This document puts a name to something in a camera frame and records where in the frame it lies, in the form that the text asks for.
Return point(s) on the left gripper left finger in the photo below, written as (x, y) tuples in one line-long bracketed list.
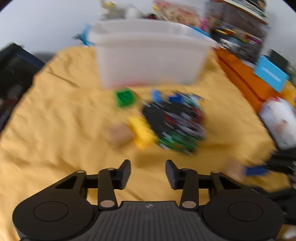
[(111, 179)]

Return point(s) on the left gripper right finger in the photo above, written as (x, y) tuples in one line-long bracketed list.
[(186, 180)]

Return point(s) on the dark green toy car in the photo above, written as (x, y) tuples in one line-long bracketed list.
[(177, 142)]

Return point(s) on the blue duplo brick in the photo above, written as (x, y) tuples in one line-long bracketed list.
[(156, 96)]

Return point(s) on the baby wipes pack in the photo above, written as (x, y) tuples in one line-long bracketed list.
[(279, 118)]

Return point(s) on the beige toy truck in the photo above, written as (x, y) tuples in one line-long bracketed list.
[(237, 171)]

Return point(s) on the yellow flat brick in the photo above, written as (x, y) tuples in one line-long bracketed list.
[(143, 134)]

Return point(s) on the yellow quilted cloth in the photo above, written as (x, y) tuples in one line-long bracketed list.
[(61, 123)]

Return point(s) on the orange box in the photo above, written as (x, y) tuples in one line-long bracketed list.
[(253, 88)]

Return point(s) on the green duplo brick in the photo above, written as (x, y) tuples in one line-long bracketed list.
[(124, 97)]

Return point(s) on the blue card box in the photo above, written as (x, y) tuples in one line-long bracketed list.
[(270, 74)]

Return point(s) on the translucent white storage bin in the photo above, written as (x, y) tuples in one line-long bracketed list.
[(148, 52)]

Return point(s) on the dark blue bag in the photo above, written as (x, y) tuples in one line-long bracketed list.
[(18, 68)]

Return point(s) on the stack of books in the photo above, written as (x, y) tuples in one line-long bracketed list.
[(248, 7)]

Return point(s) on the white plush toy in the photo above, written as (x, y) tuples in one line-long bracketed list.
[(112, 11)]

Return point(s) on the snack bag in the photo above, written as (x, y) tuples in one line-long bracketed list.
[(177, 12)]

